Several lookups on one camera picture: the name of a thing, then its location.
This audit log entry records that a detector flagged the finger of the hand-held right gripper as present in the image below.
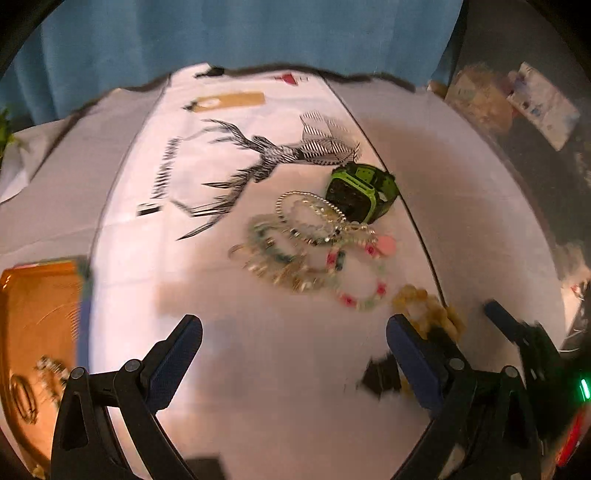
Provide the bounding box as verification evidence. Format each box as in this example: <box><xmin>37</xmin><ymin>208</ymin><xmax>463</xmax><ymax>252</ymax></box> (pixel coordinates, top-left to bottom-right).
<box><xmin>484</xmin><ymin>300</ymin><xmax>561</xmax><ymax>370</ymax></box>

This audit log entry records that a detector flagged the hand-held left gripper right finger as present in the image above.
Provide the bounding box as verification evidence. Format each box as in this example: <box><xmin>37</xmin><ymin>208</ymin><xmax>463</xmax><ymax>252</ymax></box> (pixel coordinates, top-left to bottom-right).
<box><xmin>386</xmin><ymin>315</ymin><xmax>543</xmax><ymax>480</ymax></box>

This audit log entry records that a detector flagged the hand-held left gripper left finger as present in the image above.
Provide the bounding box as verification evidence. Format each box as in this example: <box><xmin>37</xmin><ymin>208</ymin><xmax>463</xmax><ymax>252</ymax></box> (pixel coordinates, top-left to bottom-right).
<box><xmin>51</xmin><ymin>315</ymin><xmax>204</xmax><ymax>480</ymax></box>

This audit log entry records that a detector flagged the yellow bead bracelet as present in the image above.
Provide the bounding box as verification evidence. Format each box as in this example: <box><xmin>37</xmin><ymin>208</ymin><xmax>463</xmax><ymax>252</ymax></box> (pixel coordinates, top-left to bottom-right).
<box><xmin>392</xmin><ymin>285</ymin><xmax>465</xmax><ymax>344</ymax></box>

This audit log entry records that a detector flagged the red green bead bracelet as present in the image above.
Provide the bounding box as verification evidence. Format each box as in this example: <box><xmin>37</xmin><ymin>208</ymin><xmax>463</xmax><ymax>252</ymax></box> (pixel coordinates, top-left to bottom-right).
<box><xmin>324</xmin><ymin>248</ymin><xmax>389</xmax><ymax>311</ymax></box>

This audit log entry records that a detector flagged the clear bead bracelet pink charm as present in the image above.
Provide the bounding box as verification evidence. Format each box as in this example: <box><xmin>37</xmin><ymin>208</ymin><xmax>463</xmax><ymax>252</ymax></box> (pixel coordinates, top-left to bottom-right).
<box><xmin>344</xmin><ymin>222</ymin><xmax>397</xmax><ymax>259</ymax></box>

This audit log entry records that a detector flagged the crystal link bracelet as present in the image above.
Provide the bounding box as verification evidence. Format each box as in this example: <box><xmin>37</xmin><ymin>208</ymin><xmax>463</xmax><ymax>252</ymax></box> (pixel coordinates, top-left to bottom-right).
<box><xmin>36</xmin><ymin>354</ymin><xmax>71</xmax><ymax>403</ymax></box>

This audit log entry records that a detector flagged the gold chain bracelet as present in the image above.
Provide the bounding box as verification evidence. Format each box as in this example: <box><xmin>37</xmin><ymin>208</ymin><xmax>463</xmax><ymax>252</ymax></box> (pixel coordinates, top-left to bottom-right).
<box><xmin>229</xmin><ymin>244</ymin><xmax>326</xmax><ymax>295</ymax></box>

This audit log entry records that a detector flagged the orange metal tray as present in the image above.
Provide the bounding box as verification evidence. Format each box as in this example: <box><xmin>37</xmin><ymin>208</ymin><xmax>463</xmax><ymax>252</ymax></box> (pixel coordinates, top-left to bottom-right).
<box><xmin>0</xmin><ymin>258</ymin><xmax>93</xmax><ymax>476</ymax></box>

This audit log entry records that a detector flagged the dark bead bracelet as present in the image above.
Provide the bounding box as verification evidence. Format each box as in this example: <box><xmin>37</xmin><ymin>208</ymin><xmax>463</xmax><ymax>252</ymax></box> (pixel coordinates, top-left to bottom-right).
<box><xmin>290</xmin><ymin>205</ymin><xmax>346</xmax><ymax>248</ymax></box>

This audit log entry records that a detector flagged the brown bangle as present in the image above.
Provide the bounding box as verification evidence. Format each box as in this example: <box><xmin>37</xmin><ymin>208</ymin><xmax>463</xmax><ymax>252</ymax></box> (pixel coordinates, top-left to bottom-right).
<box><xmin>10</xmin><ymin>375</ymin><xmax>40</xmax><ymax>422</ymax></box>

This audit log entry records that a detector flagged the white bead bracelet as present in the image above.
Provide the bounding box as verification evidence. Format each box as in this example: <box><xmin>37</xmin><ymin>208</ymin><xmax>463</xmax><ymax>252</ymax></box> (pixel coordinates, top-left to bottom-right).
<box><xmin>276</xmin><ymin>191</ymin><xmax>347</xmax><ymax>241</ymax></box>

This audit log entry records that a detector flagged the green black watch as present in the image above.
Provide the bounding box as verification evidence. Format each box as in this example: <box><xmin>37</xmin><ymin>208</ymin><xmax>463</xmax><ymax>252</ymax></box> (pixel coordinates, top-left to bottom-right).
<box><xmin>325</xmin><ymin>162</ymin><xmax>399</xmax><ymax>224</ymax></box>

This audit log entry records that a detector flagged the grey white printed tablecloth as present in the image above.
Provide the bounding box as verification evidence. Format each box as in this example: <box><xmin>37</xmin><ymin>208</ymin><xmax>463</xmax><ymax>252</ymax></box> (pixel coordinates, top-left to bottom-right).
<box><xmin>0</xmin><ymin>62</ymin><xmax>571</xmax><ymax>480</ymax></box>

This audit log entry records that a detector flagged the dark printed board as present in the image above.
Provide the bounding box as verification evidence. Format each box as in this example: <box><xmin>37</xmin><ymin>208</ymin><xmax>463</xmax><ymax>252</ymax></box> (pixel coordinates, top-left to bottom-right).
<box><xmin>429</xmin><ymin>0</ymin><xmax>591</xmax><ymax>333</ymax></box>

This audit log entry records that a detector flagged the green potted plant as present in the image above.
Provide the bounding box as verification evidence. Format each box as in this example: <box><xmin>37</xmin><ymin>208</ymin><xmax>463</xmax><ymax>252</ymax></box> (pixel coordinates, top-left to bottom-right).
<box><xmin>0</xmin><ymin>108</ymin><xmax>20</xmax><ymax>160</ymax></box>

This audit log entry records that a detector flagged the blue curtain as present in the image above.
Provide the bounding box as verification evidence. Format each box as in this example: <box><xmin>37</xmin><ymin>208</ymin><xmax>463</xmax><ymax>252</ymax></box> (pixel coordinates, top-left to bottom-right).
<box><xmin>0</xmin><ymin>0</ymin><xmax>467</xmax><ymax>134</ymax></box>

